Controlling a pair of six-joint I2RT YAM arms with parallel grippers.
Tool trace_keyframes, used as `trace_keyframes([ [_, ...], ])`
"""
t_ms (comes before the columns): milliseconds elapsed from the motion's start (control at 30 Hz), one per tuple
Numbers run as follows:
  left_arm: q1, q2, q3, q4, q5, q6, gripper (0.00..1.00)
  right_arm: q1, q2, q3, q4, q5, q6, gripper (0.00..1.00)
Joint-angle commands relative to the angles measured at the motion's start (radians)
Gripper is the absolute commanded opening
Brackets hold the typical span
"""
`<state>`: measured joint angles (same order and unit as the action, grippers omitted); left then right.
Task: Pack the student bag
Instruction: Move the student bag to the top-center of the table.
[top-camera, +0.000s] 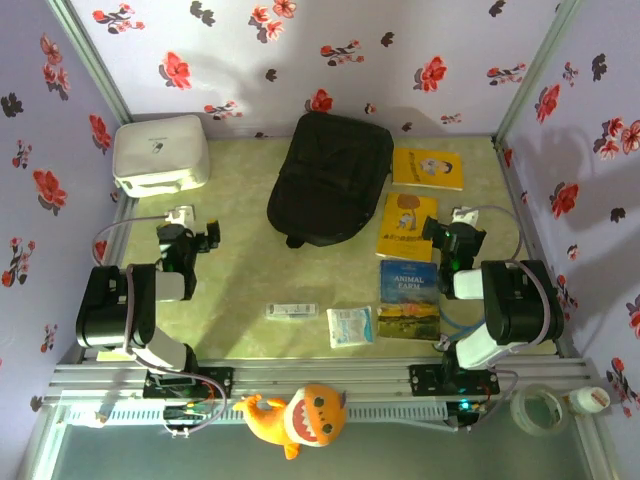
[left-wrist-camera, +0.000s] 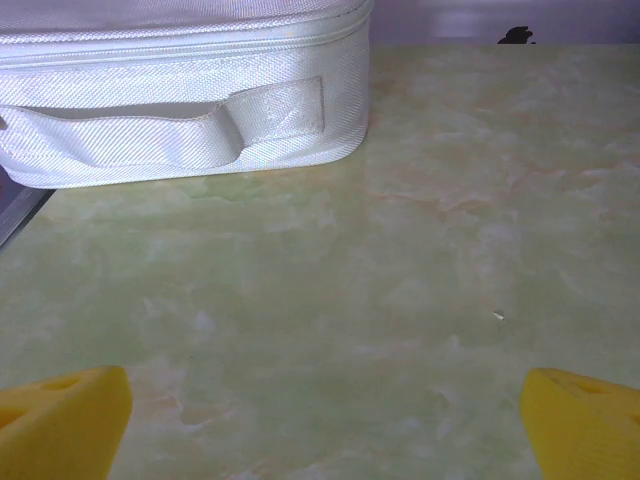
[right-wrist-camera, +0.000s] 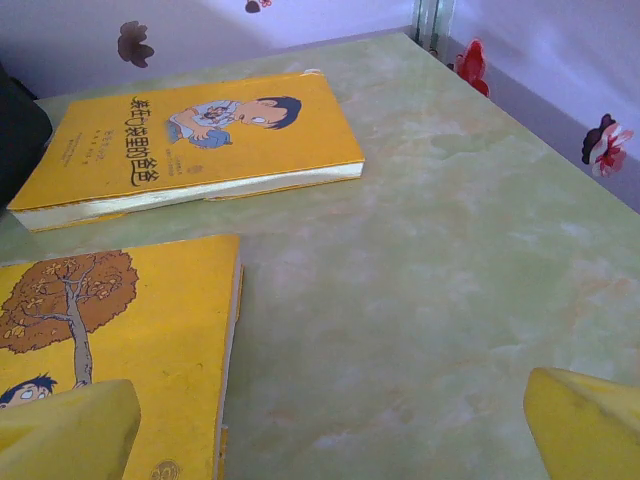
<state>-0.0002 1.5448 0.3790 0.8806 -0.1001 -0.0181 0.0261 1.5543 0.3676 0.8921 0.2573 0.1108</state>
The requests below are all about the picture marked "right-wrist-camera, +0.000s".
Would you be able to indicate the black backpack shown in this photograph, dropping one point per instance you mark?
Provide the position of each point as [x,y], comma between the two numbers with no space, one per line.
[20,140]

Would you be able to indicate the yellow book with tree cover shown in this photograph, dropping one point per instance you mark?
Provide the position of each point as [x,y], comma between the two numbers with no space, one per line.
[165,325]

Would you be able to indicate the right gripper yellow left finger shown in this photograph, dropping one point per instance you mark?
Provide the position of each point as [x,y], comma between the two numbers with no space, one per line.
[65,435]

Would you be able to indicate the aluminium corner frame post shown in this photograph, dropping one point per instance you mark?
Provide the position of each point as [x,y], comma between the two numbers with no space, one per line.
[432,25]

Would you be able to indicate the yellow book with boy cover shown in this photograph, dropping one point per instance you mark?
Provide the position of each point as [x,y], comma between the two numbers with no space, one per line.
[150,150]

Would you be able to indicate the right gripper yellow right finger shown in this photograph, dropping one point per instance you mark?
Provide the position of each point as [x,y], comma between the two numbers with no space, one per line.
[590,430]

